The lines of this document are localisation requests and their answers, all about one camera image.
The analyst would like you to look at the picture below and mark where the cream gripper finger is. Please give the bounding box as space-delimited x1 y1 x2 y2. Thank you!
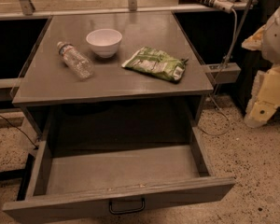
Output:
244 102 276 128

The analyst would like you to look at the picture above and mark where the grey cabinet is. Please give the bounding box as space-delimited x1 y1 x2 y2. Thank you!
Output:
13 12 212 144

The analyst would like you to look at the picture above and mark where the dark cabinet at right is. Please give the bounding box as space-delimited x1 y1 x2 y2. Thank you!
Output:
234 0 280 128

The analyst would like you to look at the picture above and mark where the black cable on floor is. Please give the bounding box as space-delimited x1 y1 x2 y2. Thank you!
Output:
0 108 40 149

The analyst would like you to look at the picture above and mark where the white ceramic bowl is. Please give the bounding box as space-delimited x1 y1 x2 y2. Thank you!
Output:
86 29 122 58

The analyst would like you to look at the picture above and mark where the white power cable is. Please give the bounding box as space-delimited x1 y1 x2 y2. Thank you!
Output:
197 7 239 137

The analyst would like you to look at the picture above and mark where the black drawer handle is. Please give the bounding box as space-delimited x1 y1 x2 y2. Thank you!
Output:
108 198 146 216

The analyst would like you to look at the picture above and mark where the green chip bag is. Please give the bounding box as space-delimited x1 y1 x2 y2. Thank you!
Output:
121 47 188 83

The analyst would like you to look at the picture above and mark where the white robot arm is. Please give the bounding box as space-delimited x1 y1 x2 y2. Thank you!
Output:
242 7 280 128

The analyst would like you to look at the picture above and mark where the clear plastic water bottle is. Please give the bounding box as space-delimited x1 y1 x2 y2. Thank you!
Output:
57 41 94 80

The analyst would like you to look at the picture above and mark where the grey metal bracket block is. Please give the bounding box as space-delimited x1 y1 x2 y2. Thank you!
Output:
203 63 241 85

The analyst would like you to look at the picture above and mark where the grey top drawer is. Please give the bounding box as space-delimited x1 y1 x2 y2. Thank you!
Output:
3 137 235 224

